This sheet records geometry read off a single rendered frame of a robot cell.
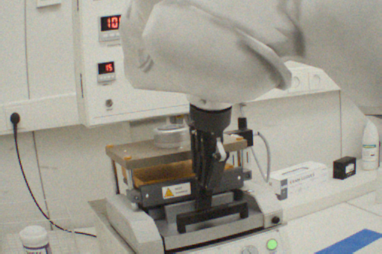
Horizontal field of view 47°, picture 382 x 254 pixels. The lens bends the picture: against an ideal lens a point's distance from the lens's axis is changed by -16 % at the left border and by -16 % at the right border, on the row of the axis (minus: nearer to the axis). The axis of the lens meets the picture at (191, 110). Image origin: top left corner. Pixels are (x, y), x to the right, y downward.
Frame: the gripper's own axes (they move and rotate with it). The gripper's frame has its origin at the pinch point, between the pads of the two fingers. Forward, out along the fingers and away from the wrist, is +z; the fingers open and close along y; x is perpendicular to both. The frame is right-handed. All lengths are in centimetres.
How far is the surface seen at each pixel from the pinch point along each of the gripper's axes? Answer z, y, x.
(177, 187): -0.1, -4.4, -3.8
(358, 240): 26, 8, 48
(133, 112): -4.9, -30.6, -4.4
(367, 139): 24, -37, 90
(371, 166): 34, -32, 91
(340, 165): 31, -35, 75
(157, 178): -0.9, -8.0, -6.7
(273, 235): 8.6, 9.4, 12.9
